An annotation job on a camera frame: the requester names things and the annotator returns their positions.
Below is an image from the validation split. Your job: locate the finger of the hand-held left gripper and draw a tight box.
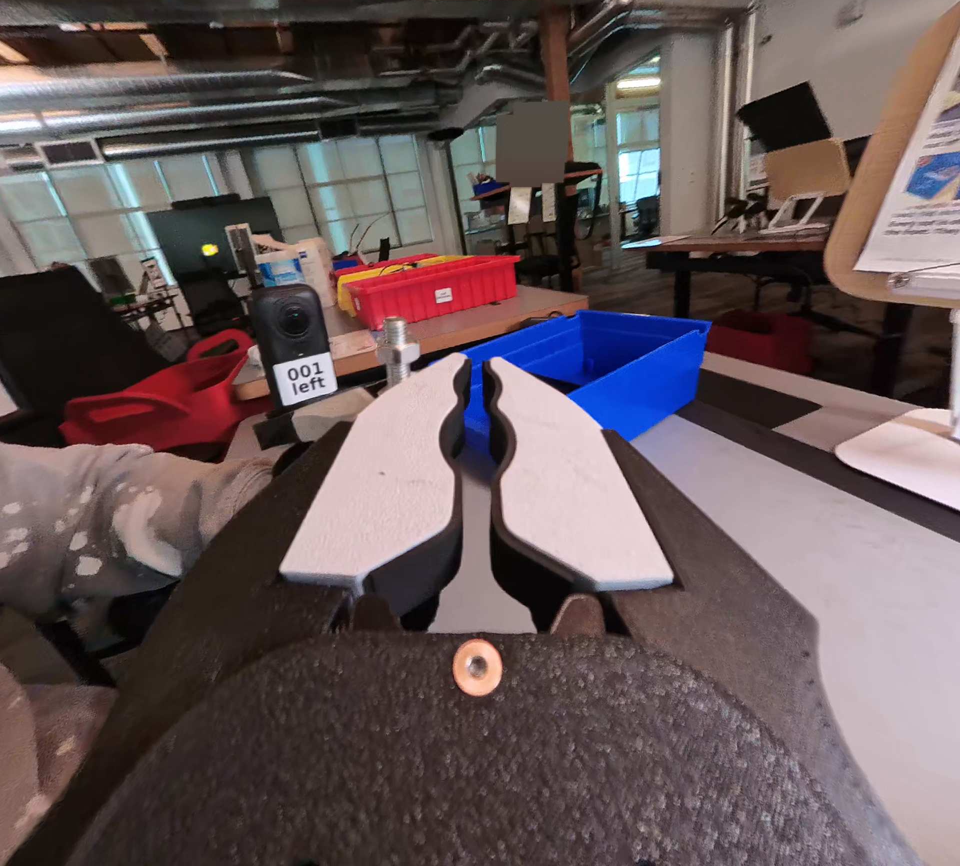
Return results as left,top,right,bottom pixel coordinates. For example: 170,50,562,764
291,386,376,443

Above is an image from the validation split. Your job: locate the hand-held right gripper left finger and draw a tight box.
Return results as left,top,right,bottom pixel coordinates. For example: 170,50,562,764
279,352,474,616

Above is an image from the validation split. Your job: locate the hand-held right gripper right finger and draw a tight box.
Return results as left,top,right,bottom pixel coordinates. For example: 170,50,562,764
483,356,676,616

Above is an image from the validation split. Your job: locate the steel hex bolt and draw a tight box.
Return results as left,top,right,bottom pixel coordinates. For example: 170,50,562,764
381,316,414,391

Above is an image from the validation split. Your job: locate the blue plastic bin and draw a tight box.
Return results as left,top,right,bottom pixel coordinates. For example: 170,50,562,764
431,309,712,458

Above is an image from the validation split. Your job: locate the person's left forearm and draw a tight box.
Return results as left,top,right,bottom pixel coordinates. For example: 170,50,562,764
0,442,275,616

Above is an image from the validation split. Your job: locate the wipes canister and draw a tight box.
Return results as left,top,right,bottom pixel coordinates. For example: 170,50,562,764
257,252,307,291

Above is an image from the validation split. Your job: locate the white cardboard box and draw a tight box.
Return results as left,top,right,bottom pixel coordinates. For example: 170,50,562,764
296,237,336,308

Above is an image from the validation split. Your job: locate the red plastic storage bin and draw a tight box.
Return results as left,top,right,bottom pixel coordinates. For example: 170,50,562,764
346,254,522,332

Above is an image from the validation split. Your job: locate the red tote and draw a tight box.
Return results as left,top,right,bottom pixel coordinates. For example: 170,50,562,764
58,328,264,453

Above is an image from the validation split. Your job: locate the red floor bin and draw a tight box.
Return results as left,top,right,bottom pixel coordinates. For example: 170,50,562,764
705,311,815,378

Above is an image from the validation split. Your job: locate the black standing desk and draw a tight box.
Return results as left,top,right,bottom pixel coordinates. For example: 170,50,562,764
471,161,605,293

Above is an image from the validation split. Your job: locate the spare black gripper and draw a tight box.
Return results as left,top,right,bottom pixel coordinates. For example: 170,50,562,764
711,197,770,233

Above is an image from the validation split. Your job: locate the small wooden clipboard stand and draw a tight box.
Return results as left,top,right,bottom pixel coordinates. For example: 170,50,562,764
761,138,852,233

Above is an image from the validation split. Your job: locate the instruction sheet on stand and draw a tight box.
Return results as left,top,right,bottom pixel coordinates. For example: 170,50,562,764
823,3,960,513

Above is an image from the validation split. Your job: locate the black light panel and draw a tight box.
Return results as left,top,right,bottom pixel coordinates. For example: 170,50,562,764
735,80,835,155

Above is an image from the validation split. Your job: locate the printed instruction sheet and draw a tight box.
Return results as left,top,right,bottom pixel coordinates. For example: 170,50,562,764
855,48,960,275

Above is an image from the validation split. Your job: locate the black wall monitor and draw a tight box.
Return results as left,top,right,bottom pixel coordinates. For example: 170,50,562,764
144,196,285,276

